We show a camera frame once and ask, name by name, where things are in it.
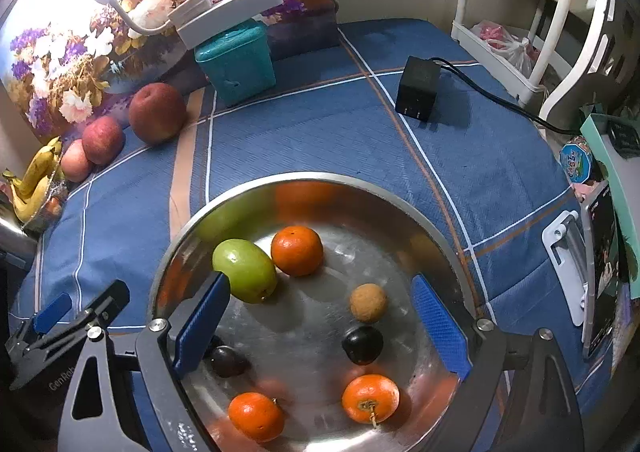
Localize large dark red apple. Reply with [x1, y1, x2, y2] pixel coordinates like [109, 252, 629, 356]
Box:
[128, 82, 187, 144]

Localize teal plastic box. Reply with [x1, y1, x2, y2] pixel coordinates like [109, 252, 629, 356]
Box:
[194, 18, 277, 107]

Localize teal cardboard box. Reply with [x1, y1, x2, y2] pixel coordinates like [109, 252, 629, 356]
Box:
[580, 105, 640, 300]

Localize white power strip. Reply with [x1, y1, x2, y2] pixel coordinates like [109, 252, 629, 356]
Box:
[167, 0, 282, 50]

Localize black power adapter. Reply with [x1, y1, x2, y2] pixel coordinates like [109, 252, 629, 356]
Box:
[395, 55, 442, 122]

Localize black power cable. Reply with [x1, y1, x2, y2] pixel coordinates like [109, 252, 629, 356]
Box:
[435, 57, 583, 135]

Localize blue plaid tablecloth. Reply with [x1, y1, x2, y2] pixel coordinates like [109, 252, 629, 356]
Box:
[12, 17, 616, 452]

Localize dark plum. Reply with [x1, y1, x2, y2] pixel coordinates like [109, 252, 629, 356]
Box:
[207, 345, 251, 378]
[341, 325, 385, 366]

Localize pink plastic bag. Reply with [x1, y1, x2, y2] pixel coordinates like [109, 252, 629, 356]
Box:
[470, 20, 541, 78]

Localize white phone stand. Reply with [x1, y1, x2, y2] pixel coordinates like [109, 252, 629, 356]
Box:
[542, 210, 593, 328]

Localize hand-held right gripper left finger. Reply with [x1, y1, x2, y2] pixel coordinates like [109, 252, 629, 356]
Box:
[57, 269, 232, 452]

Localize orange with short stem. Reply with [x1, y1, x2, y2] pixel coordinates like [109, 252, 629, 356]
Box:
[228, 392, 286, 443]

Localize round cartoon tin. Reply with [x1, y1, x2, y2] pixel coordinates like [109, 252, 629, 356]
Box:
[559, 135, 594, 181]

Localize stainless steel thermos jug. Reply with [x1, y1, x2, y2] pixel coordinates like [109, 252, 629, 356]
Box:
[0, 192, 38, 273]

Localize black smartphone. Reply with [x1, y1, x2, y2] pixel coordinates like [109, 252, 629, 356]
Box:
[581, 179, 623, 358]

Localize stainless steel basin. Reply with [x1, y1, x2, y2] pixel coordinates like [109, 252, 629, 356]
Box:
[147, 172, 496, 452]

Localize clear plastic fruit tray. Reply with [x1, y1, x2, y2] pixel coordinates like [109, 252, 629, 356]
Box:
[20, 172, 68, 233]

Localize floral painting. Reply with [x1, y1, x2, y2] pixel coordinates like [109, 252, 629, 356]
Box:
[0, 0, 333, 143]

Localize oblong green fruit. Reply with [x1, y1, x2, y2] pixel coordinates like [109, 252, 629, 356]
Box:
[212, 239, 278, 304]

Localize orange with stick stem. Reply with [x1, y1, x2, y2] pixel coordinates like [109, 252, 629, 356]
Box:
[341, 374, 401, 425]

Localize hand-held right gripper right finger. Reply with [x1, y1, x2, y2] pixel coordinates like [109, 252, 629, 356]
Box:
[411, 273, 586, 452]

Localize pale pink apple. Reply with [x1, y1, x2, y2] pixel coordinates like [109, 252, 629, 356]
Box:
[60, 139, 93, 183]

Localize brown longan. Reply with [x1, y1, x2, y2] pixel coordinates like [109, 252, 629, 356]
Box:
[349, 283, 389, 323]

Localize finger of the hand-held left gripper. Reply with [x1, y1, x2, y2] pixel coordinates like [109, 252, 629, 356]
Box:
[75, 281, 131, 328]
[32, 293, 72, 334]

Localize small black device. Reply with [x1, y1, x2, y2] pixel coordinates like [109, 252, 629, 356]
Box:
[606, 119, 640, 157]

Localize bunch of yellow bananas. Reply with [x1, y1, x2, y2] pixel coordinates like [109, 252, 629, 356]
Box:
[2, 136, 65, 223]

